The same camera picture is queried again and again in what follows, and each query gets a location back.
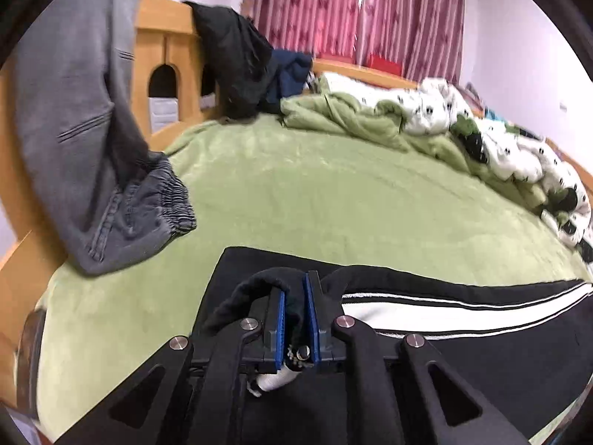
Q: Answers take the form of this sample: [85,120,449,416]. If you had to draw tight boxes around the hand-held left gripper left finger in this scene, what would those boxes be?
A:
[56,285,285,445]

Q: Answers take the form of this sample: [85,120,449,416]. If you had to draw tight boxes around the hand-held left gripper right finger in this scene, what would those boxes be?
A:
[303,271,531,445]

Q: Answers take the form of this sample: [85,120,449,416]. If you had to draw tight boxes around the black pants with white stripe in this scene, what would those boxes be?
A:
[190,247,593,445]

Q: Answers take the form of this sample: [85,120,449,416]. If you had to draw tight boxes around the green bed sheet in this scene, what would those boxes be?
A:
[34,113,593,445]

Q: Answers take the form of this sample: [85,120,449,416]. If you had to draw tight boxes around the green and white floral quilt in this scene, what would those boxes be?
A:
[280,72,593,260]

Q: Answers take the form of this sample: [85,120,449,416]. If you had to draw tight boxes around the white storage box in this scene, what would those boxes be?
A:
[148,97,179,133]

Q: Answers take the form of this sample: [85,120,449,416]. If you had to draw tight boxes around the navy blue garment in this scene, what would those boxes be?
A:
[266,49,313,103]

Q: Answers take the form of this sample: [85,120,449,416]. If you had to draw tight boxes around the red box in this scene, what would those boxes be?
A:
[366,53,403,75]

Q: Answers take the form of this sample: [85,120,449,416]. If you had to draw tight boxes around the black jacket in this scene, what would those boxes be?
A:
[183,1,279,120]

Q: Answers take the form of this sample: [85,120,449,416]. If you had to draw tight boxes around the grey jeans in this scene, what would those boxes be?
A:
[11,0,198,275]

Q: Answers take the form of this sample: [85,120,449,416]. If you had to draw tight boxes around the pink patterned curtain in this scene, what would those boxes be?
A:
[241,0,466,86]

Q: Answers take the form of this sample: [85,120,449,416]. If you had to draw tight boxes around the wooden bed frame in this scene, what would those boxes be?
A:
[0,0,589,348]

